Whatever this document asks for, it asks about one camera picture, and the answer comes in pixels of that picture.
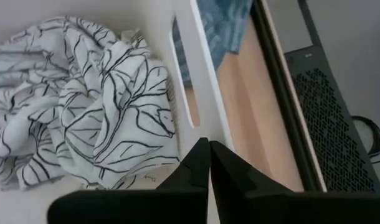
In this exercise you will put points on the black metal table frame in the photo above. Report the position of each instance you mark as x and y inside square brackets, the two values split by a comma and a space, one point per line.
[283, 102]

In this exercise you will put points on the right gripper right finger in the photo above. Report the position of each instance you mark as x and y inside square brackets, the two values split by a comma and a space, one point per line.
[255, 202]

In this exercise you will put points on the white perforated plastic laundry basket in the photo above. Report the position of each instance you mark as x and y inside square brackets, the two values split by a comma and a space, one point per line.
[146, 12]

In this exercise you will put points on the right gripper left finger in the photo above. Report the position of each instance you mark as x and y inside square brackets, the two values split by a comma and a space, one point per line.
[183, 199]

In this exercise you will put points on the blue striped knit towel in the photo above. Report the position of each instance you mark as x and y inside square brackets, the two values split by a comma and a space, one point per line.
[224, 28]

